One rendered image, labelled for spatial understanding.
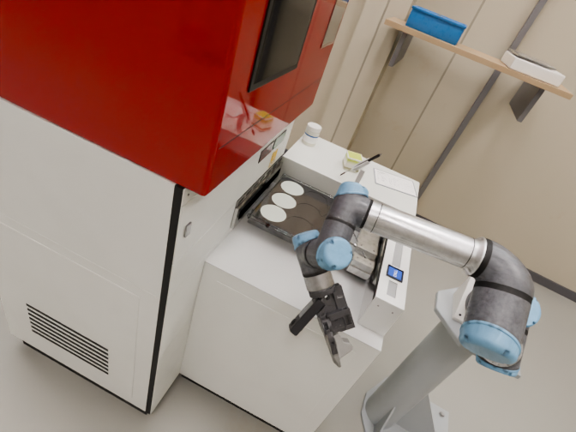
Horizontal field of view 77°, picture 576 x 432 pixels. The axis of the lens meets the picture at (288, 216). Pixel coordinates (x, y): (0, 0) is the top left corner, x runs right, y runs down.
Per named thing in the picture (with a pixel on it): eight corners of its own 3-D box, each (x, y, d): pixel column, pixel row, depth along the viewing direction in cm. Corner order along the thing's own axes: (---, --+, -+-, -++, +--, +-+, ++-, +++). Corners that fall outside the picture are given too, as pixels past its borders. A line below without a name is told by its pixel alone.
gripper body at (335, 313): (356, 330, 92) (343, 285, 91) (324, 341, 91) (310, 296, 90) (348, 321, 99) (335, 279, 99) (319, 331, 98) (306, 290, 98)
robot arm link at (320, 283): (305, 279, 90) (300, 274, 98) (310, 297, 90) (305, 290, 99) (333, 270, 91) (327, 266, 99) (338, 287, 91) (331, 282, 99)
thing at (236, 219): (229, 227, 129) (234, 207, 124) (274, 177, 164) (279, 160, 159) (233, 230, 129) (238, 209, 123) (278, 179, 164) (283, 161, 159)
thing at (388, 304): (357, 323, 116) (375, 296, 108) (380, 232, 160) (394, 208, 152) (383, 337, 115) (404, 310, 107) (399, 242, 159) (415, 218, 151)
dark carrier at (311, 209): (250, 214, 131) (251, 213, 131) (284, 177, 158) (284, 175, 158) (336, 256, 127) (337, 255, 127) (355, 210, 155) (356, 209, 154)
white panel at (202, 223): (159, 298, 102) (174, 185, 78) (269, 179, 167) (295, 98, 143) (169, 303, 102) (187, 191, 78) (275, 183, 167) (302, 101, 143)
